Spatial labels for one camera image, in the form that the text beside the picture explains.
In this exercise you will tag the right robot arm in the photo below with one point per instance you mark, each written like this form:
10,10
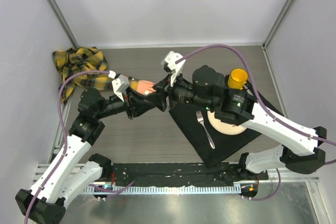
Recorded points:
298,148

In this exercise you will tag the black scalloped placemat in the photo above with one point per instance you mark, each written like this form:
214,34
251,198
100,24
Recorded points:
189,129

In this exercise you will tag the silver fork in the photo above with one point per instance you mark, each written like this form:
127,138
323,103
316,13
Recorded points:
200,120

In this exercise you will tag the yellow plaid shirt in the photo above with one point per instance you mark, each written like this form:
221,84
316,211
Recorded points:
72,61

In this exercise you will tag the white cable duct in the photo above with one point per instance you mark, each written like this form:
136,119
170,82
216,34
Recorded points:
235,189

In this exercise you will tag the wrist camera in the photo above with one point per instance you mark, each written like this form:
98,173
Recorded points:
173,65
119,84

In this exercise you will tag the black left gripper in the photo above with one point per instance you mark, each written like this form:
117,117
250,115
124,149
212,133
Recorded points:
131,104

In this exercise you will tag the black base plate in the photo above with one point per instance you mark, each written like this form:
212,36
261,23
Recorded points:
182,174

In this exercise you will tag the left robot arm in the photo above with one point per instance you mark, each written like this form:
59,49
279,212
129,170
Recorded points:
47,200

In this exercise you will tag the pink cream plate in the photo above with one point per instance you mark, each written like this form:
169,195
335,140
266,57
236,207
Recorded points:
224,128

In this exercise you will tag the mannequin hand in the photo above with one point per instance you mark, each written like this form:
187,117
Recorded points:
144,85

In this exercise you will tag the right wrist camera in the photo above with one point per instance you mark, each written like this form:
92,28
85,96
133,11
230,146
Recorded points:
173,65

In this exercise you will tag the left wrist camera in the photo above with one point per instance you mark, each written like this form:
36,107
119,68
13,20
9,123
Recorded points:
119,84

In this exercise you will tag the yellow mug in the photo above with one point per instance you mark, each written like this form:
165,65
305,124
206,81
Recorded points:
237,79

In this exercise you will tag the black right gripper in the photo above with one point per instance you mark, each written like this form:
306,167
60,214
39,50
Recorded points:
158,97

